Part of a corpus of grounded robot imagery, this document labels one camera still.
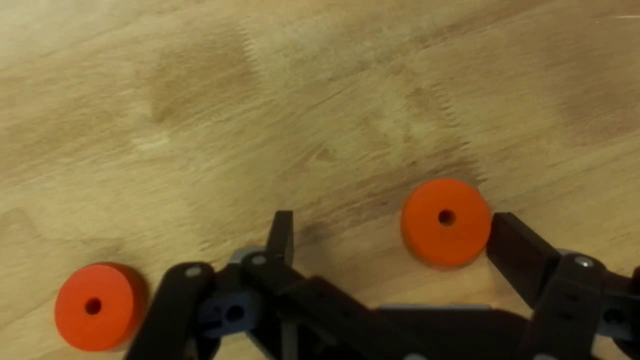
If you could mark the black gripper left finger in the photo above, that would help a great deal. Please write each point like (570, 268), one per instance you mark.
(181, 307)

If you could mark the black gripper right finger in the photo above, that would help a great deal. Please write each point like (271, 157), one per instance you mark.
(567, 301)

